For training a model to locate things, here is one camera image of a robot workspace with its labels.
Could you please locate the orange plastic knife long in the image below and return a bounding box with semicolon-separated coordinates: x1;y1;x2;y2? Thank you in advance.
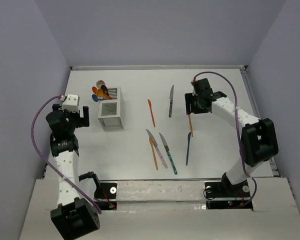
187;114;194;137

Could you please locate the steel knife dark handle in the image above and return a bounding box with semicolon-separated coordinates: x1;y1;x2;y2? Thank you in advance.
168;85;174;118

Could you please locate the blue plastic knife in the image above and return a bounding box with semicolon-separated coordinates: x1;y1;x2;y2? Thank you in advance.
185;132;192;166

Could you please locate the blue plastic spoon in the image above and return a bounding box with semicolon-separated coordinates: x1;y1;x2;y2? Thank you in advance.
91;94;104;103

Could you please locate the red-orange plastic spoon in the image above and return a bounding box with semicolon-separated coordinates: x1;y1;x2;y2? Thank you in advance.
92;86;98;94

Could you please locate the yellow-orange plastic spoon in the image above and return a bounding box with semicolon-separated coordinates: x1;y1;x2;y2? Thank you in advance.
95;88;112;100

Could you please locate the red-orange plastic knife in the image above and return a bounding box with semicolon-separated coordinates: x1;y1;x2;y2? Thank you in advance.
147;99;156;128

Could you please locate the dark brown wooden spoon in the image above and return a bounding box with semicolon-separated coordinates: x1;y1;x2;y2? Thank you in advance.
100;85;113;99

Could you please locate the steel knife green handle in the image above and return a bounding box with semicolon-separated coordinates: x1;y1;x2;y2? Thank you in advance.
159;133;178;175

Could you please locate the beige wooden spoon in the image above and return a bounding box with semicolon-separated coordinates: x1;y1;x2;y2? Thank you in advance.
96;80;106;89

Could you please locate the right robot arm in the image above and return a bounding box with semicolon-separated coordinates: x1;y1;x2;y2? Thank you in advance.
184;78;279;196

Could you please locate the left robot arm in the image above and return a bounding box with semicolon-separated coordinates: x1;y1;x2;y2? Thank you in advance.
45;104;101;240

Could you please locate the white two-compartment utensil caddy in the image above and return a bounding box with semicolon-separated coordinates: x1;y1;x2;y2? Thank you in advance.
97;87;125;131

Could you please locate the orange plastic knife front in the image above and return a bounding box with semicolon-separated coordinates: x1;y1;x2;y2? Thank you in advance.
149;137;159;171

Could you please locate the white foam front board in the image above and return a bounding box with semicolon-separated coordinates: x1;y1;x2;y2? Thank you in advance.
17;176;300;240

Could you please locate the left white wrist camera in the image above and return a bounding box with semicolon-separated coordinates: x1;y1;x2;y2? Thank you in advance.
60;94;80;113

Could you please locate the aluminium rail back edge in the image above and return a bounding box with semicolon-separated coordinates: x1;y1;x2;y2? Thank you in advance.
70;65;247;71

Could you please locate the aluminium rail edge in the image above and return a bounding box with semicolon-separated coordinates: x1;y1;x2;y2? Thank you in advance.
239;65;283;178
70;65;247;71

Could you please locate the aluminium rail right edge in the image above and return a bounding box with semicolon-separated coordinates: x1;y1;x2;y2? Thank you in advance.
239;65;283;178

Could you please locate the steel knife pink handle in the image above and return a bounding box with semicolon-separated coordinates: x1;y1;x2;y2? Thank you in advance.
146;129;168;169

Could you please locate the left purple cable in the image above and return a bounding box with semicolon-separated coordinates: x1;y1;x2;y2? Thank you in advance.
30;94;103;215

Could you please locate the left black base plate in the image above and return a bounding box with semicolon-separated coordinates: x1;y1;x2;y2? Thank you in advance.
94;181;118;211

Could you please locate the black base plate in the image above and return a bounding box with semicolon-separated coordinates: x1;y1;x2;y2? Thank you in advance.
94;181;118;211
203;181;253;210

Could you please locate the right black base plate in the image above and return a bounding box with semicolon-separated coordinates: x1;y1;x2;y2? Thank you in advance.
203;181;253;210

